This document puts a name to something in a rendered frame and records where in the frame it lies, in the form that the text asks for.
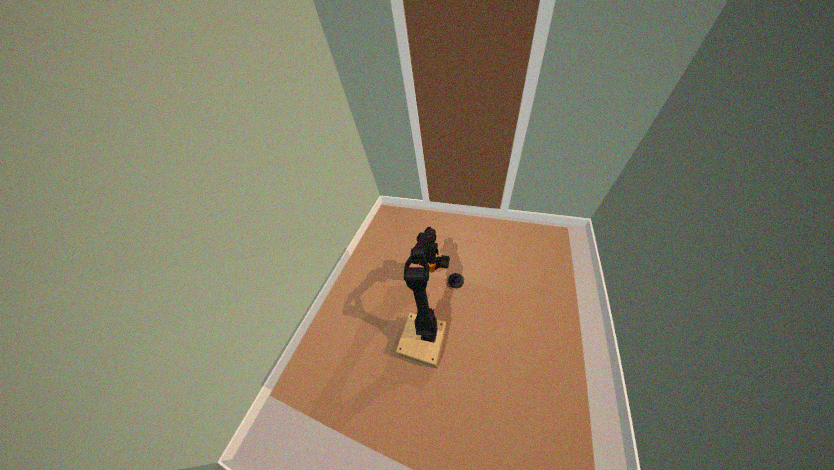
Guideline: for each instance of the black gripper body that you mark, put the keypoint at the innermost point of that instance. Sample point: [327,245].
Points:
[442,261]

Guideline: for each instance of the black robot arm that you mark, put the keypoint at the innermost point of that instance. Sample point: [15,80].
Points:
[416,279]

